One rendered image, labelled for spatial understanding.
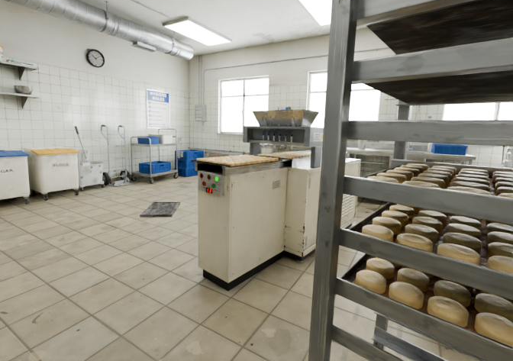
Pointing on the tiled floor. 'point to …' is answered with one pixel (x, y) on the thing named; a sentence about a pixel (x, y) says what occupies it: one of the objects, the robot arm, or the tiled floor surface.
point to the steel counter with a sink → (417, 153)
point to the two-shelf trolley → (150, 158)
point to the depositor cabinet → (304, 236)
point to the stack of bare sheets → (160, 209)
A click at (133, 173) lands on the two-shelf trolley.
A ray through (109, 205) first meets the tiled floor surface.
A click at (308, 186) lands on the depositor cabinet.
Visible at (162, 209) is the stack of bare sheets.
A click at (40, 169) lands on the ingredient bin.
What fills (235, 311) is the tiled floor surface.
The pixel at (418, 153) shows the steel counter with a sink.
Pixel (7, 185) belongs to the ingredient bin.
